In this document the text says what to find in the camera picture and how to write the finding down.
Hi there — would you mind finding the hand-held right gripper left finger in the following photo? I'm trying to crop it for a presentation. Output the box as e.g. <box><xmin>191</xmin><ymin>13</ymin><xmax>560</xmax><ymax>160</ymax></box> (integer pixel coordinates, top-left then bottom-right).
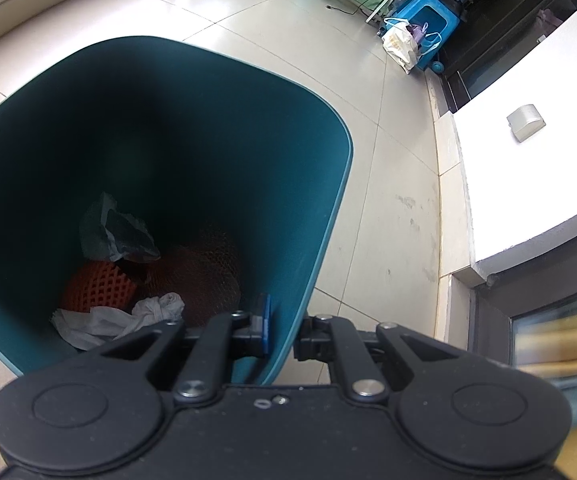
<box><xmin>99</xmin><ymin>294</ymin><xmax>273</xmax><ymax>403</ymax></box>

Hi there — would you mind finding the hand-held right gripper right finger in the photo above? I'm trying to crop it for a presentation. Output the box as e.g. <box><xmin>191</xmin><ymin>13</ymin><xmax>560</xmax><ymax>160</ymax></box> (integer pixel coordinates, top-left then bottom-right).
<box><xmin>294</xmin><ymin>313</ymin><xmax>461</xmax><ymax>404</ymax></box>

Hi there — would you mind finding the red mesh bag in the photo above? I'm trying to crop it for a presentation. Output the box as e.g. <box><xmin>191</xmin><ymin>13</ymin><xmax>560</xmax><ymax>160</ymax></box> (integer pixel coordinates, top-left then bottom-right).
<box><xmin>136</xmin><ymin>230</ymin><xmax>242</xmax><ymax>327</ymax></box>

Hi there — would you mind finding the white tissue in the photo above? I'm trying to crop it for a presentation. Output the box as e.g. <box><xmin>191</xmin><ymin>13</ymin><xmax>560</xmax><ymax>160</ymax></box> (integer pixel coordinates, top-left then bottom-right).
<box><xmin>50</xmin><ymin>292</ymin><xmax>186</xmax><ymax>352</ymax></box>

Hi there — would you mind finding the teal plastic trash bin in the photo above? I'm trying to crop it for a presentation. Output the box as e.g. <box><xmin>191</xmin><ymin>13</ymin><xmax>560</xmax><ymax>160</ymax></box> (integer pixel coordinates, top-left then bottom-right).
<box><xmin>0</xmin><ymin>36</ymin><xmax>354</xmax><ymax>387</ymax></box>

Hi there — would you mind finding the orange foam fruit net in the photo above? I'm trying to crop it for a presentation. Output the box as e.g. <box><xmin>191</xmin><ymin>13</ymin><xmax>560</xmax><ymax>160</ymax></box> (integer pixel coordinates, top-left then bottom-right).
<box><xmin>60</xmin><ymin>259</ymin><xmax>139</xmax><ymax>312</ymax></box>

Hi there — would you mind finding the clear plastic bag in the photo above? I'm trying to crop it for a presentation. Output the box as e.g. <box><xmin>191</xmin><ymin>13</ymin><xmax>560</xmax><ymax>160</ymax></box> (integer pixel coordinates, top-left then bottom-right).
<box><xmin>79</xmin><ymin>192</ymin><xmax>162</xmax><ymax>264</ymax></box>

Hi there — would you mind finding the white tote bag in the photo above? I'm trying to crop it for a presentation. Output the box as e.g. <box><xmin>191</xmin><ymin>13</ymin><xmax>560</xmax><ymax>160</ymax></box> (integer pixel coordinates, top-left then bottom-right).
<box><xmin>381</xmin><ymin>17</ymin><xmax>420</xmax><ymax>74</ymax></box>

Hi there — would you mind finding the purple plastic bag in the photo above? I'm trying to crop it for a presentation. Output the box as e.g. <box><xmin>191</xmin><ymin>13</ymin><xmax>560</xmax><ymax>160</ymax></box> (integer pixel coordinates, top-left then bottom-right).
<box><xmin>408</xmin><ymin>22</ymin><xmax>442</xmax><ymax>55</ymax></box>

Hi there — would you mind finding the blue plastic stool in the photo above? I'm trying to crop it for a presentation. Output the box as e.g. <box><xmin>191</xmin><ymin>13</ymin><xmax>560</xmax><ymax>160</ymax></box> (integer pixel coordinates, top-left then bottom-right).
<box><xmin>396</xmin><ymin>0</ymin><xmax>463</xmax><ymax>74</ymax></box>

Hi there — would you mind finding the dark sliding door frame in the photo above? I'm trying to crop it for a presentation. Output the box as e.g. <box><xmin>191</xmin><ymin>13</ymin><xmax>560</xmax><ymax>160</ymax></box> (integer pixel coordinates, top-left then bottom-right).
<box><xmin>447</xmin><ymin>220</ymin><xmax>577</xmax><ymax>456</ymax></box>

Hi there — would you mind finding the grey wall socket cover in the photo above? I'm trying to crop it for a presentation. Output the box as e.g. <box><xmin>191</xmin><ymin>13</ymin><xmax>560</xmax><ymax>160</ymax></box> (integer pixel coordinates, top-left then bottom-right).
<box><xmin>506</xmin><ymin>103</ymin><xmax>545</xmax><ymax>142</ymax></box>

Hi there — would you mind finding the black cable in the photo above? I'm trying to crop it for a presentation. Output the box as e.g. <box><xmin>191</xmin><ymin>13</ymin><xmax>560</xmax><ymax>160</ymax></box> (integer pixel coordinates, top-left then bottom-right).
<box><xmin>325</xmin><ymin>2</ymin><xmax>370</xmax><ymax>19</ymax></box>

